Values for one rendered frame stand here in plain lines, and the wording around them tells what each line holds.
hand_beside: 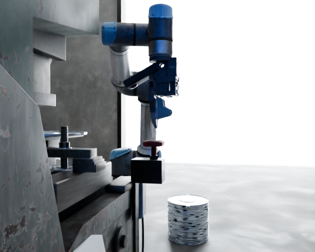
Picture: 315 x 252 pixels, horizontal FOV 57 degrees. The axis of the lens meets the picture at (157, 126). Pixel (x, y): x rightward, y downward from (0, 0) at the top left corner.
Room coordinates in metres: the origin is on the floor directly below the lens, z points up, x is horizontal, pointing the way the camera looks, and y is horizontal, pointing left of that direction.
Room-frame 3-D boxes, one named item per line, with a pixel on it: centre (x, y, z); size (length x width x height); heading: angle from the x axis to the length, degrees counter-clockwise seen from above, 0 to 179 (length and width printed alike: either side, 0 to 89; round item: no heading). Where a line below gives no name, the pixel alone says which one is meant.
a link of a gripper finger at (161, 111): (0.86, -0.01, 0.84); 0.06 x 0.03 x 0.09; 79
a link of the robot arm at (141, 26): (0.98, 0.02, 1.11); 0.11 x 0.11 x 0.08; 6
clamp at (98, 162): (0.69, 0.21, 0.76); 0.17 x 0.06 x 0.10; 79
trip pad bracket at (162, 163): (0.89, 0.03, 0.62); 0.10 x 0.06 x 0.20; 79
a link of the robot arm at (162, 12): (0.88, -0.01, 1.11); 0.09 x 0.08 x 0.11; 6
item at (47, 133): (0.85, 0.35, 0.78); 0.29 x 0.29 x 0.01
